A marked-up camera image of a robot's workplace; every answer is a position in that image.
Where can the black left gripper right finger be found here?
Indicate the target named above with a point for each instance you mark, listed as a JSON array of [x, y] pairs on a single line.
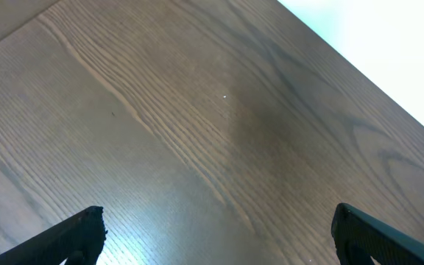
[[362, 239]]

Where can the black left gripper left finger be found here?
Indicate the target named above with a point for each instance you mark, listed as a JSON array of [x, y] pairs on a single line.
[[77, 240]]

